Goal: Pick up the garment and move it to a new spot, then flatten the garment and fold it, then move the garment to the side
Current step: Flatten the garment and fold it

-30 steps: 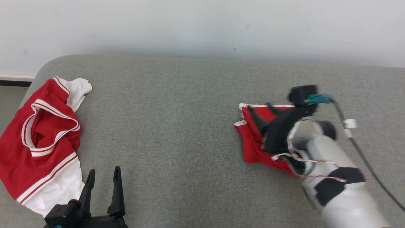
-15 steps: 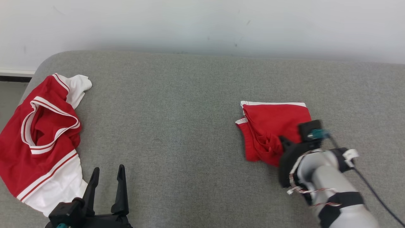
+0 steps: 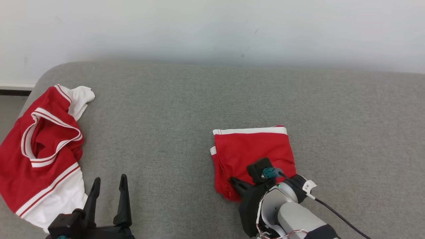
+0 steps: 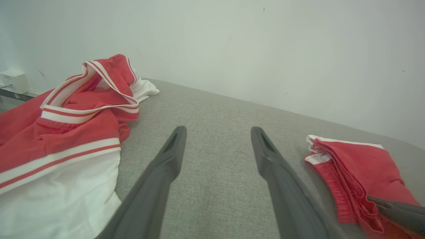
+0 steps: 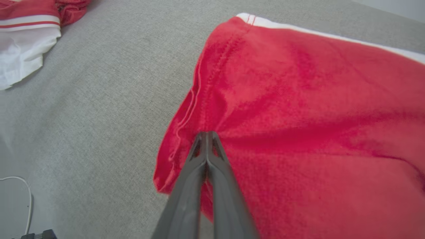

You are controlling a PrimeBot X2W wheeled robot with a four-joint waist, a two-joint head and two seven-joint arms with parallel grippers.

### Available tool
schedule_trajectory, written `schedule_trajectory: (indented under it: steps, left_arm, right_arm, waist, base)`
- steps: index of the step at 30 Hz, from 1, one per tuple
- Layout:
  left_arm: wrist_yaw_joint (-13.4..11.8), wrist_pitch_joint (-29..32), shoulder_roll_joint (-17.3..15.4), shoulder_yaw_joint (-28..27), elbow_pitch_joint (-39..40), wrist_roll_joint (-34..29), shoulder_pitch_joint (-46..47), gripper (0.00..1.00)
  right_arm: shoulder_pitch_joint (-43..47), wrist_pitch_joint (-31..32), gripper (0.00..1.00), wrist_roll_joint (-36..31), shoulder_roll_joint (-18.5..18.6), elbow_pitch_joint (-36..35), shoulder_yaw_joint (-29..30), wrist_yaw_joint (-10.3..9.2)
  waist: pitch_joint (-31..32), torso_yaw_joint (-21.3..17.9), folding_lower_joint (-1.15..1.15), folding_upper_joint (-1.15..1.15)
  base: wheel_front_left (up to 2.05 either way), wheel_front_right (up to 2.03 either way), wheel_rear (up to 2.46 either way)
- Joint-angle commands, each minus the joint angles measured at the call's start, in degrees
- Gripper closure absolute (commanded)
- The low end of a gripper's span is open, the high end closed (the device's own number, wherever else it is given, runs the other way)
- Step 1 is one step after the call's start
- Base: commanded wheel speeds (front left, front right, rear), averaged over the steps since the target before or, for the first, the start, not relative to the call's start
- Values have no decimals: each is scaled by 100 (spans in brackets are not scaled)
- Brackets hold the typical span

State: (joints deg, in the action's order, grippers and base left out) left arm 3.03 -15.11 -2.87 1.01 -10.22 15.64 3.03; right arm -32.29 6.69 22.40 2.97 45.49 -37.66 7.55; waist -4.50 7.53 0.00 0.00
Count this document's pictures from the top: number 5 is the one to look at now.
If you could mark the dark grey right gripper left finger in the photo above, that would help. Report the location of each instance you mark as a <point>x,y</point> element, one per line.
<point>186,199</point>

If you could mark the red garment with white stripes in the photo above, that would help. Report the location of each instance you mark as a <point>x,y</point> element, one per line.
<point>315,132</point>

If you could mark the white and red striped garment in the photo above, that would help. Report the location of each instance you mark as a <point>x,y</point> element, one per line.
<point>23,56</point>

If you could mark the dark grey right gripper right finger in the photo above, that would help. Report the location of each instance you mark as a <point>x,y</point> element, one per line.
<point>229,205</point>

